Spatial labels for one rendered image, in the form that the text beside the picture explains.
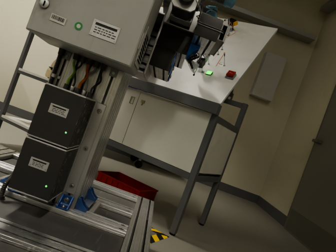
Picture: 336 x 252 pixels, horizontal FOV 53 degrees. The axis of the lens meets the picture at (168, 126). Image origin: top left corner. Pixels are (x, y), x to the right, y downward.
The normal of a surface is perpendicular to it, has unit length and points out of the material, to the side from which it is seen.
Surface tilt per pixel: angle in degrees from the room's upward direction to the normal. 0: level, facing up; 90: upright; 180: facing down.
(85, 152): 90
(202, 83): 50
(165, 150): 90
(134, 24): 90
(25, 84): 90
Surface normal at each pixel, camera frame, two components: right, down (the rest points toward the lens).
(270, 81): 0.02, 0.01
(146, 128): -0.42, -0.15
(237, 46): -0.10, -0.72
